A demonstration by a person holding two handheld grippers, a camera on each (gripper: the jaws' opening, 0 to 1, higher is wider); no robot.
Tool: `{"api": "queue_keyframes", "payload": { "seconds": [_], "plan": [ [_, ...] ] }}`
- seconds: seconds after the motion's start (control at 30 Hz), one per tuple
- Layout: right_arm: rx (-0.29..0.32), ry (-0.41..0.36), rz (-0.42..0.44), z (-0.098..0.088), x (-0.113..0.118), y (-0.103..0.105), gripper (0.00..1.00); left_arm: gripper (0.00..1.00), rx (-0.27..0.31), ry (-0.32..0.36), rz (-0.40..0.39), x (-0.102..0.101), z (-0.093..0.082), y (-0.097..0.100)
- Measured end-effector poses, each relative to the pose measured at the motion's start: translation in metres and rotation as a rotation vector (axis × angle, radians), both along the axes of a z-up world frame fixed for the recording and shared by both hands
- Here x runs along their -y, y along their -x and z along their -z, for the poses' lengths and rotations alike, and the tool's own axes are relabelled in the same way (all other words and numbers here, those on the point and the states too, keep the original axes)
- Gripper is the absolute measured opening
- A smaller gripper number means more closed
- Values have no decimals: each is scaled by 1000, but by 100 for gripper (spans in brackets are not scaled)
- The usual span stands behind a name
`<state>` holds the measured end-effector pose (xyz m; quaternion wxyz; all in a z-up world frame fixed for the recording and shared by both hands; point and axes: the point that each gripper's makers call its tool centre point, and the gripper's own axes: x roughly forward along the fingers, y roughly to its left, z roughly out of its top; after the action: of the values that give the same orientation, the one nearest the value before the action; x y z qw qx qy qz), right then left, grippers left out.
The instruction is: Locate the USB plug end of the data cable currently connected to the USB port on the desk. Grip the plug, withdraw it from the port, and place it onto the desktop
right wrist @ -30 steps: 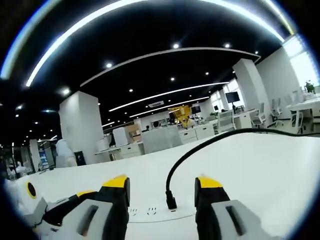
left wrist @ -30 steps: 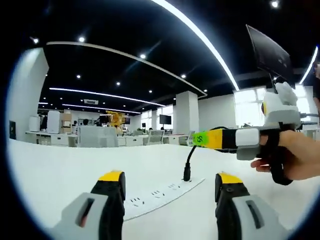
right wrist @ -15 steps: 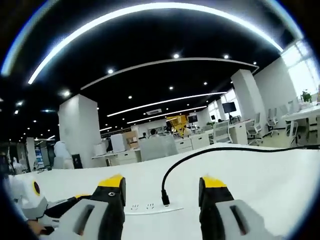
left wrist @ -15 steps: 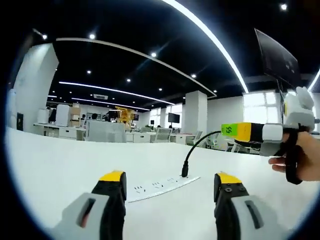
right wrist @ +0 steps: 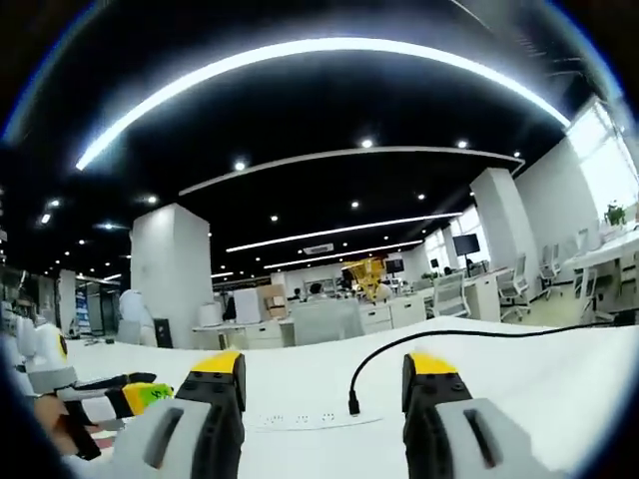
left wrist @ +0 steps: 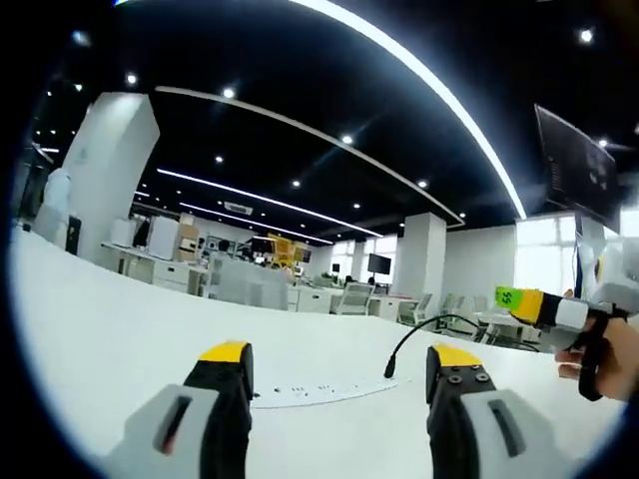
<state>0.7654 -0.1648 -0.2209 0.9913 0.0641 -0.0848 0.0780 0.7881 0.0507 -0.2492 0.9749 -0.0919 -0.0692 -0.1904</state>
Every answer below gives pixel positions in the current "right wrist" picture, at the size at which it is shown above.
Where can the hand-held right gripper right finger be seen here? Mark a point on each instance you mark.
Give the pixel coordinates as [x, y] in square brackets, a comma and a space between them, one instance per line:
[489, 439]

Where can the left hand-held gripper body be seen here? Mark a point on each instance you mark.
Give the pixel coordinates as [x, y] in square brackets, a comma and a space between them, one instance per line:
[42, 354]

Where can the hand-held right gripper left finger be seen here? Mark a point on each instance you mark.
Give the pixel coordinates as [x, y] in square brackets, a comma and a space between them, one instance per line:
[165, 439]

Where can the white desk USB port panel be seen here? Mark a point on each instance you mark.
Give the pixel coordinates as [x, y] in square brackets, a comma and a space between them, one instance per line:
[314, 420]

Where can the white office desk row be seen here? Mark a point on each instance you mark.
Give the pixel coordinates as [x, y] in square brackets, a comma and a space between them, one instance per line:
[249, 335]

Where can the white desk desktop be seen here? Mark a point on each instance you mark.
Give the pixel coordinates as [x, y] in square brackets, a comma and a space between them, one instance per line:
[309, 379]

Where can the person's left hand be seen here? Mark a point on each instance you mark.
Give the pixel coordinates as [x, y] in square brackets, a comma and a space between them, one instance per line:
[50, 419]

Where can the white rounded figure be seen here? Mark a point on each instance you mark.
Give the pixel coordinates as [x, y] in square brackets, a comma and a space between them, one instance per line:
[136, 314]

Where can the small white box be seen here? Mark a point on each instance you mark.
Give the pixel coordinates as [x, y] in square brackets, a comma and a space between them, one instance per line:
[210, 315]

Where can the tall white cabinet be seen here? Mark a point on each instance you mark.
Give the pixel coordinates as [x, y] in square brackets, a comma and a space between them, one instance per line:
[246, 305]

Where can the white office chair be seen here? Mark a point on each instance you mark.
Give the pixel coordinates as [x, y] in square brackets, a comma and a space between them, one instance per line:
[550, 269]
[514, 287]
[450, 294]

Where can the brown cardboard boxes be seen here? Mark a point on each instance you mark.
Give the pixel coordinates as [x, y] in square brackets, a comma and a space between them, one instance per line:
[273, 302]

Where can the black monitor on stand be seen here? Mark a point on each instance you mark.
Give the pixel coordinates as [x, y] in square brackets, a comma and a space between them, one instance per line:
[466, 244]

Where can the yellow lift machine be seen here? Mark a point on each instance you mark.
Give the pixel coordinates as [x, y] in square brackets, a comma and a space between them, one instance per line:
[363, 277]

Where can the ceiling air conditioner vent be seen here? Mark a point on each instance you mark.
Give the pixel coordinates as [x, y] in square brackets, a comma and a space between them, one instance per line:
[318, 248]

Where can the green potted plant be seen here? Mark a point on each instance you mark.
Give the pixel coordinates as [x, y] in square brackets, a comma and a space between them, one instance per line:
[615, 213]

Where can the long curved ceiling light strip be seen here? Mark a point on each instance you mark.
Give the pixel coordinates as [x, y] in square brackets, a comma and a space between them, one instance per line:
[309, 50]

